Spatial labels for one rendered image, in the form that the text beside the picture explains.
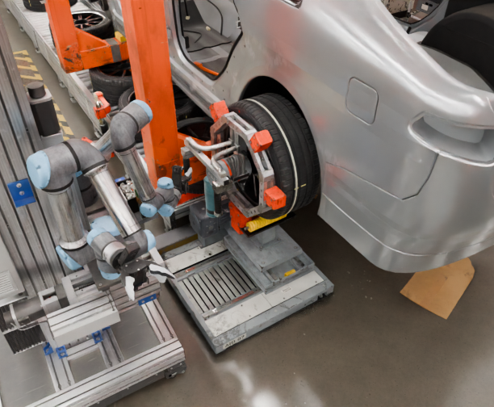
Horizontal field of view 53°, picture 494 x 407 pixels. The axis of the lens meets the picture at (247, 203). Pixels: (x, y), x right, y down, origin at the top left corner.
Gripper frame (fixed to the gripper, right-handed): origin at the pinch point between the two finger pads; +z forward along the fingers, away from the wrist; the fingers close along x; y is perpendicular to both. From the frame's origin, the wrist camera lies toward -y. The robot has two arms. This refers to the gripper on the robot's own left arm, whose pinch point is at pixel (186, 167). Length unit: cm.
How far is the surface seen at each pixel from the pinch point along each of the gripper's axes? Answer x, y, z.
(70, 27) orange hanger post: -150, -6, 154
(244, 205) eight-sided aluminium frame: 31.3, 24.1, 3.7
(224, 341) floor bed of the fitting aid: 33, 75, -52
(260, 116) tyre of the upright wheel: 39, -34, 4
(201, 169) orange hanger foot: -2.1, 22.7, 28.7
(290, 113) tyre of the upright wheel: 53, -32, 14
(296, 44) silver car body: 54, -71, 5
